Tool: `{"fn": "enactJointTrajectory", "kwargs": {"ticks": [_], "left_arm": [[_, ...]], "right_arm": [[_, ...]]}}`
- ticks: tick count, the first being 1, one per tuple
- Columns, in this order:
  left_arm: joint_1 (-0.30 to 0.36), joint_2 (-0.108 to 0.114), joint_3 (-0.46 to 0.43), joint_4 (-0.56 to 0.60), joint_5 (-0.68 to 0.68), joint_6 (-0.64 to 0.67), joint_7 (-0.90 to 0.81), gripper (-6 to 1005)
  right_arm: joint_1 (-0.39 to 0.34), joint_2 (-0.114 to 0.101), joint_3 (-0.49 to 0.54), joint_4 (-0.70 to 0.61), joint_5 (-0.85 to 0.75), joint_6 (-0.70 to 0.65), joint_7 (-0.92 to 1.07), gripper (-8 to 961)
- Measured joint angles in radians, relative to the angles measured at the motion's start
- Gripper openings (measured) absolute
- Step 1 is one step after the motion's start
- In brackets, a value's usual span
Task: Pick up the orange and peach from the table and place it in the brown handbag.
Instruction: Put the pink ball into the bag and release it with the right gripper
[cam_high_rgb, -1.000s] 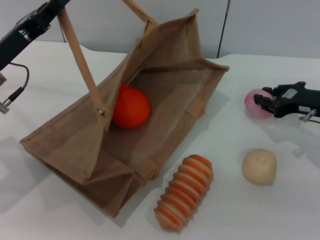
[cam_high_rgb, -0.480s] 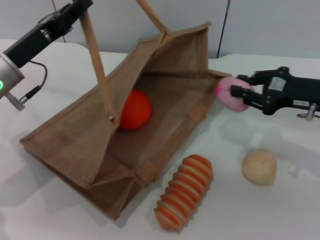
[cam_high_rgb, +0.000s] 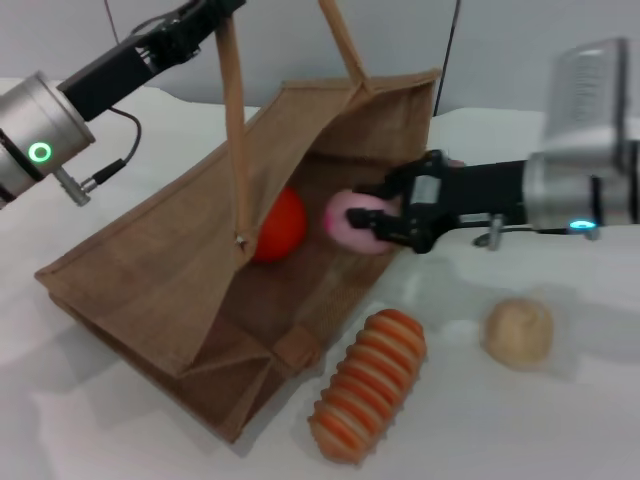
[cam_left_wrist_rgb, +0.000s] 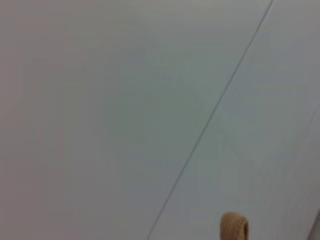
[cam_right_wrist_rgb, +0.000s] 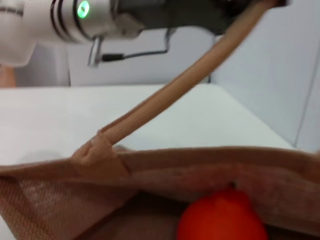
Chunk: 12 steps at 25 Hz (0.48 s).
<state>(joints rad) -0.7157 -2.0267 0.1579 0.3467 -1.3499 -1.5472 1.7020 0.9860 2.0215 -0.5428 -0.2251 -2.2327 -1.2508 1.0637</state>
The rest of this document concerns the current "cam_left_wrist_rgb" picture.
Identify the brown jute handbag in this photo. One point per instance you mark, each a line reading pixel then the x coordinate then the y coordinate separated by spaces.
pixel 230 225

